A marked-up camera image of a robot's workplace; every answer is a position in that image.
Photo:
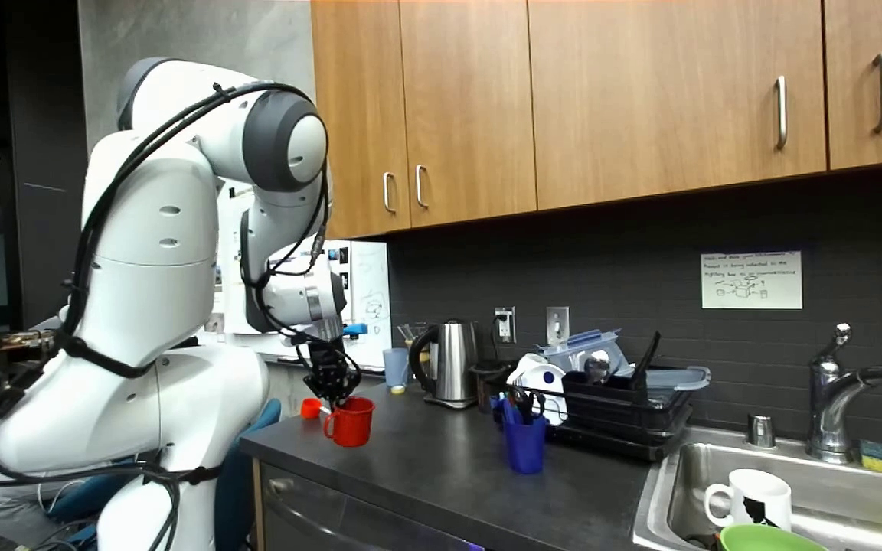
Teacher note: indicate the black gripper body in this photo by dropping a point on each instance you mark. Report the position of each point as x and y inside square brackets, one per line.
[331, 360]

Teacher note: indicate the red ceramic mug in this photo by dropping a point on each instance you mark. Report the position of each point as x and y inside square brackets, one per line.
[350, 422]

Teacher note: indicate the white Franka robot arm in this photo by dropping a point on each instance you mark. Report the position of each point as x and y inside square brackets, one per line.
[154, 264]

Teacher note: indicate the white mug black print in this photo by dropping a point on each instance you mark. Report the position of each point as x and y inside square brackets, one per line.
[757, 497]

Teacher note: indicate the small red measuring scoop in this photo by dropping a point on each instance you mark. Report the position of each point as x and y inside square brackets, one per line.
[306, 408]

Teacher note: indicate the translucent blue cup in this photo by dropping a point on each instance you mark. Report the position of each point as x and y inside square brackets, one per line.
[396, 370]

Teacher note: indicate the stainless steel kettle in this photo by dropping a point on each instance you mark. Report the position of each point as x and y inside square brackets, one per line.
[452, 366]

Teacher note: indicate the black cup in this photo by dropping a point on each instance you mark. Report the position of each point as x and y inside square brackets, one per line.
[487, 386]

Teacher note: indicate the blue plastic utensil cup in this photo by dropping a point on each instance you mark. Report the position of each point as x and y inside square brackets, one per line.
[523, 445]

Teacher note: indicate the white item in rack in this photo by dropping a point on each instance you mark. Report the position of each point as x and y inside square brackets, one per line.
[540, 382]

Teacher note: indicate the clear container blue lid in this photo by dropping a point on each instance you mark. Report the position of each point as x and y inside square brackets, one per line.
[584, 349]

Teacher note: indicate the narrow wooden cabinet door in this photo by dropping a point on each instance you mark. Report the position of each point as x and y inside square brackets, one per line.
[359, 101]

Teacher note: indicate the black dish rack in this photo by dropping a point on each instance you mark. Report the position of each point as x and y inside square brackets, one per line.
[626, 422]

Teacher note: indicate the black spatula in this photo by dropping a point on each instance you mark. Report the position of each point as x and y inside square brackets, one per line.
[644, 363]

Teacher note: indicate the blue plate in rack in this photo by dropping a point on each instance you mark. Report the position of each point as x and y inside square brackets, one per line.
[679, 378]

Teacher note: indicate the small metal sink cup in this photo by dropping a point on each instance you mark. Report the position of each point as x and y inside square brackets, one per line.
[759, 429]

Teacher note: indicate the wide wooden cabinet door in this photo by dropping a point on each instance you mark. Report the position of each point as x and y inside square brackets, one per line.
[665, 91]

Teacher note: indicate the green bowl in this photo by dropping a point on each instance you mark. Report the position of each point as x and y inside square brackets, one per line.
[764, 539]

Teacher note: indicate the chrome sink faucet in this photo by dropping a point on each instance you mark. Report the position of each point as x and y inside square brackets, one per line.
[826, 400]

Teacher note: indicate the stainless steel sink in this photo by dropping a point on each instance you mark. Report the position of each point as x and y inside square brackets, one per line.
[850, 500]

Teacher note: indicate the white wall outlet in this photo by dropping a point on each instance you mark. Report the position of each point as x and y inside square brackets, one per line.
[505, 324]
[559, 324]

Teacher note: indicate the white paper wall note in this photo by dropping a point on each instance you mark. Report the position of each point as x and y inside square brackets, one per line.
[751, 280]

